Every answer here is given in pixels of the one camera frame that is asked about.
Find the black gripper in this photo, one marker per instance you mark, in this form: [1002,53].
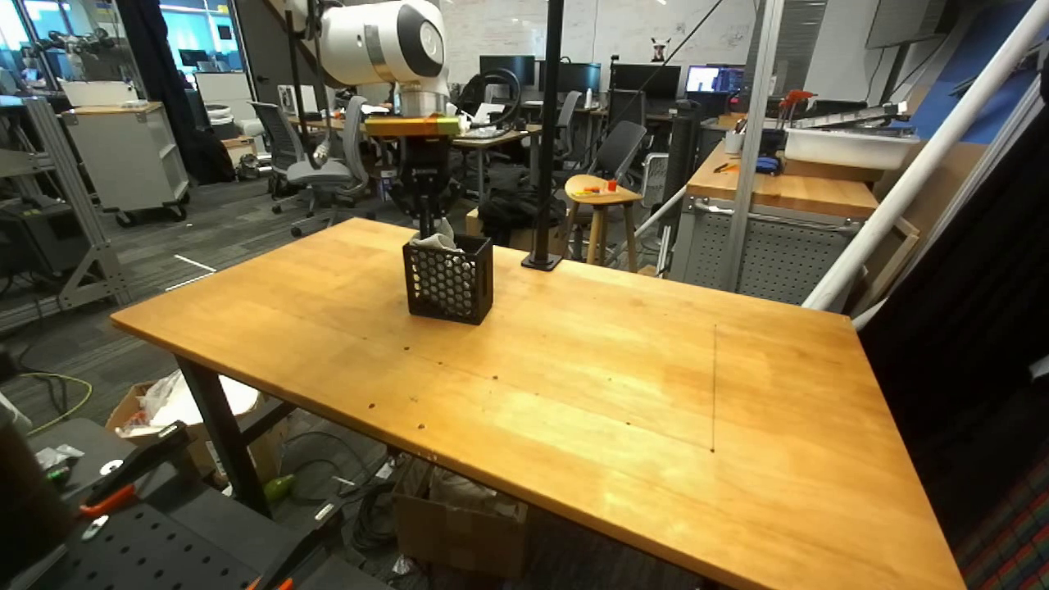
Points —
[428,169]

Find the white towel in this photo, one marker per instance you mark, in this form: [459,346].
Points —
[444,237]

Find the black perforated basket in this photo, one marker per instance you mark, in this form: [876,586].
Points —
[447,287]

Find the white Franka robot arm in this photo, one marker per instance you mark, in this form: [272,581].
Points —
[371,40]

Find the black vertical pole stand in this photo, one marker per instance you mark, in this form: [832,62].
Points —
[544,143]

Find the grey office chair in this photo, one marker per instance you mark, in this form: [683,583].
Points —
[288,148]

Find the dark office chair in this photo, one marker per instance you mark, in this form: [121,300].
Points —
[621,148]

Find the black table leg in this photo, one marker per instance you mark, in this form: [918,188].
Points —
[224,436]

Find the white cabinet cart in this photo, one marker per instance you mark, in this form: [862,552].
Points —
[130,159]

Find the cardboard box under table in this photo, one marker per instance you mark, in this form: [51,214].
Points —
[459,527]

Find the box with white bag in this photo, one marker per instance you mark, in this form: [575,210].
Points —
[174,403]

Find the computer monitor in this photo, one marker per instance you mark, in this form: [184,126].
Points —
[717,80]

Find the grey metal strut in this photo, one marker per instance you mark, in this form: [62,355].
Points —
[754,143]

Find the wooden workbench with drawers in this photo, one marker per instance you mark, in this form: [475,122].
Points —
[781,217]

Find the grey metal shelf rack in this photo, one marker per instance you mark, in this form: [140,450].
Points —
[51,217]

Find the black perforated plate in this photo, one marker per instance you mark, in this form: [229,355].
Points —
[165,544]

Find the white tray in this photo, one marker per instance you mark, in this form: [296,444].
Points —
[853,145]

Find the white leaning pole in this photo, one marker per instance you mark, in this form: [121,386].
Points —
[962,202]
[929,166]

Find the black curtain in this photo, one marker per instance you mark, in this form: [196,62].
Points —
[972,330]

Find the blue panel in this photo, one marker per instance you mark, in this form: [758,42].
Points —
[972,66]

